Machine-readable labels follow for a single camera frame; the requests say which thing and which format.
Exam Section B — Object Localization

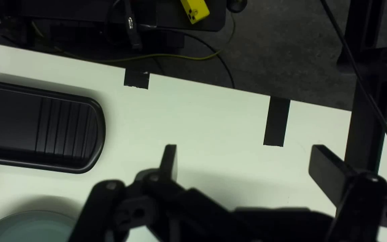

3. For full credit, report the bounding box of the black plastic tray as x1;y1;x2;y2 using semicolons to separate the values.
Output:
0;79;106;174

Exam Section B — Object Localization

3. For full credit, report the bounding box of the thin black cable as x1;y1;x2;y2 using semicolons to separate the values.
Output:
320;0;387;179

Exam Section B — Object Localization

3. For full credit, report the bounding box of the long black tape strip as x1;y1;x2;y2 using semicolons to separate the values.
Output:
264;95;292;146

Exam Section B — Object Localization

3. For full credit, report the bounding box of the black equipment cart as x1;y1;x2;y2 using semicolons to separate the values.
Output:
0;0;229;57

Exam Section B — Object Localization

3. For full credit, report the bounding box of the grey round plate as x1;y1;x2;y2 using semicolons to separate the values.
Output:
0;208;82;242

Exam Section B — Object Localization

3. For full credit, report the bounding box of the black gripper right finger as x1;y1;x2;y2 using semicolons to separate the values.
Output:
308;143;387;242

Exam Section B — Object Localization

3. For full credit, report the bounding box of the short black tape strip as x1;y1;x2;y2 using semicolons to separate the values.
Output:
124;63;151;89

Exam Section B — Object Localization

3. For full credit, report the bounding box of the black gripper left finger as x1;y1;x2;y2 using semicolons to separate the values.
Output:
67;143;249;242

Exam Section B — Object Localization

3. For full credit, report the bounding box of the black metal stand post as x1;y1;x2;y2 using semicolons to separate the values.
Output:
336;0;387;179

